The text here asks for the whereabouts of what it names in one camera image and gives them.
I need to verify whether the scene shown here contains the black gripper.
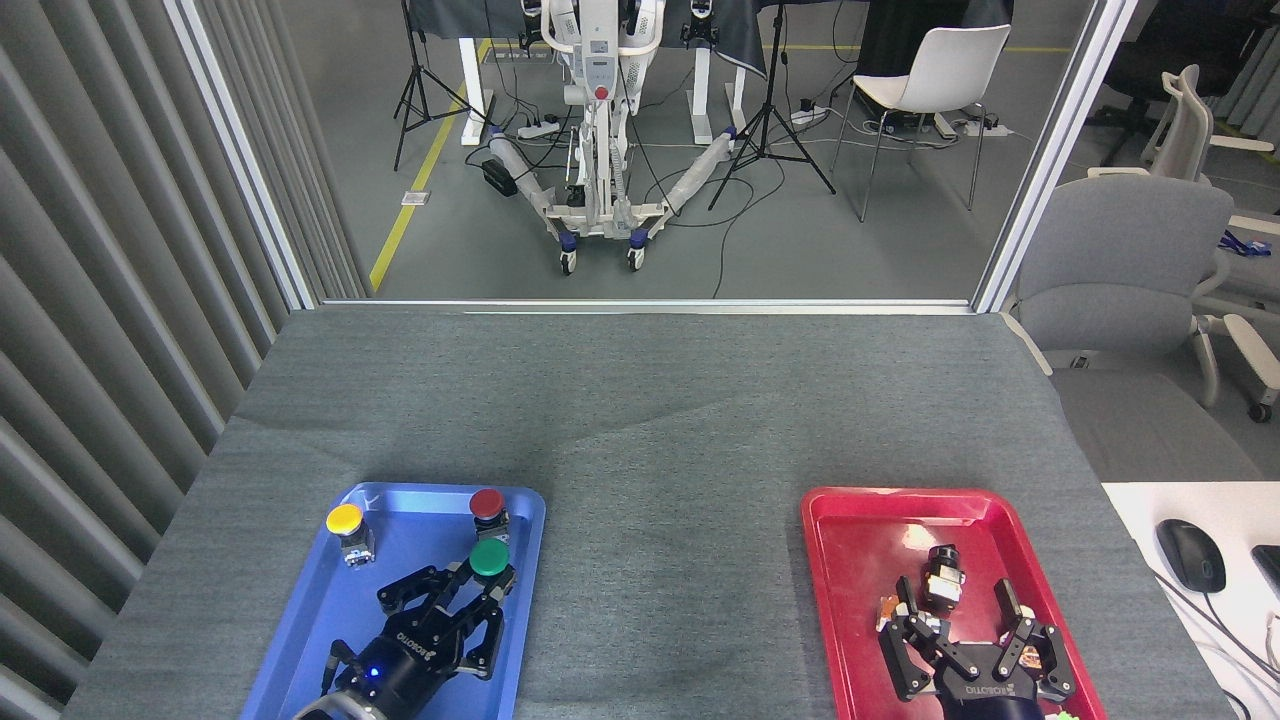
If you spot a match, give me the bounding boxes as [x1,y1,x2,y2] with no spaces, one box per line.
[878,576,1078,720]
[325,563,516,720]

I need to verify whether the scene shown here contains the green push button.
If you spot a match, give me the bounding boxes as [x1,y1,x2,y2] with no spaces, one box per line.
[468,538,518,593]

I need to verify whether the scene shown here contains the red push button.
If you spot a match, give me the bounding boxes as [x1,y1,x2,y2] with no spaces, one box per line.
[469,488,512,541]

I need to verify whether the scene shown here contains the yellow push button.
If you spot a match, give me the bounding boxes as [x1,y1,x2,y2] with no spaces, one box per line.
[326,503,377,568]

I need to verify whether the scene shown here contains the blue plastic tray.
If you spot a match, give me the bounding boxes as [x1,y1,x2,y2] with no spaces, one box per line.
[240,482,548,720]

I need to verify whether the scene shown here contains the red plastic tray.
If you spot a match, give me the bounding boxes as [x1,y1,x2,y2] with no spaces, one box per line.
[800,487,1109,720]

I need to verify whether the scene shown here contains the white side table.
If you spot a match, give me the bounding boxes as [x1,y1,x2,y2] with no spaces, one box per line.
[1102,482,1280,720]

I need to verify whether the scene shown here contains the black computer mouse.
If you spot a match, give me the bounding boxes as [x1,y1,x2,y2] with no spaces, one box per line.
[1157,519,1228,595]

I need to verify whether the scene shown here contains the grey office chair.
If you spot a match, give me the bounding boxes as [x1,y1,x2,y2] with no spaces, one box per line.
[1003,175,1266,483]

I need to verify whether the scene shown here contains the black tripod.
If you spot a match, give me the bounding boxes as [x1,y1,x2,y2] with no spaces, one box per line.
[708,0,837,211]
[393,0,491,171]

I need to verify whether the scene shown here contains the white stand on wheels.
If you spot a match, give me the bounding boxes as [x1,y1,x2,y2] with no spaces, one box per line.
[487,0,741,276]

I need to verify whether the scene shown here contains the white plastic chair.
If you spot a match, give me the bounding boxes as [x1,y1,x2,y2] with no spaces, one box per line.
[832,24,1013,223]

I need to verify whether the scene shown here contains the black office chair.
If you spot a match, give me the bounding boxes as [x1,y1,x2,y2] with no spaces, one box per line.
[1085,0,1280,166]

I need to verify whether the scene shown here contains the black draped table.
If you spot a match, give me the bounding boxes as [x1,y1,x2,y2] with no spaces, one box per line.
[858,0,1013,79]

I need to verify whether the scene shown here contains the white desk with black cloth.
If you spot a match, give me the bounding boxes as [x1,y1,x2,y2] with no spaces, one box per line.
[405,0,771,146]

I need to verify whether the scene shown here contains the black knob selector switch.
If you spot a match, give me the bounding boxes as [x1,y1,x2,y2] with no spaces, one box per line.
[920,545,968,613]

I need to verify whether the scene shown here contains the silver frame rail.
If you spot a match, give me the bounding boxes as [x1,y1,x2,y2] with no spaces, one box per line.
[320,297,976,316]

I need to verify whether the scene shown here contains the silver frame post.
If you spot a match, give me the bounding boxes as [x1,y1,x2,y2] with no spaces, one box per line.
[972,0,1141,313]
[165,0,321,311]

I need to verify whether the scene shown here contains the white frame office chair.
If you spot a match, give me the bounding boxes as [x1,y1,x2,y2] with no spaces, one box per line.
[1140,65,1280,423]

